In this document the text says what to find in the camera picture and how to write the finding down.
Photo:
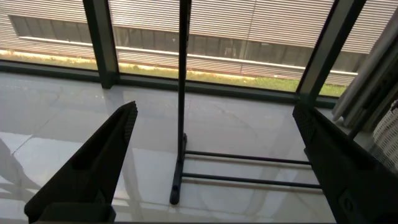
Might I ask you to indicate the grey curtain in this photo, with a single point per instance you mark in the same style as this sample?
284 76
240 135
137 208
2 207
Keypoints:
367 81

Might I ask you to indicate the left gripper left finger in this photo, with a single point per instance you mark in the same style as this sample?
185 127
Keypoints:
77 193

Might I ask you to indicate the black clothes rack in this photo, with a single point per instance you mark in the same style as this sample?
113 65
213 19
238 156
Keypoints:
181 93

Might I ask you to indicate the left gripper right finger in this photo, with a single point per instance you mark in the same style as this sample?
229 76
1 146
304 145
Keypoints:
335 174

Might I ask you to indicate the window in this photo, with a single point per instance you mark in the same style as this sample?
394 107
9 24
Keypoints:
102 46

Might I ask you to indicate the white laundry basket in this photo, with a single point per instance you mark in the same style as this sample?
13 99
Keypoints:
387 137

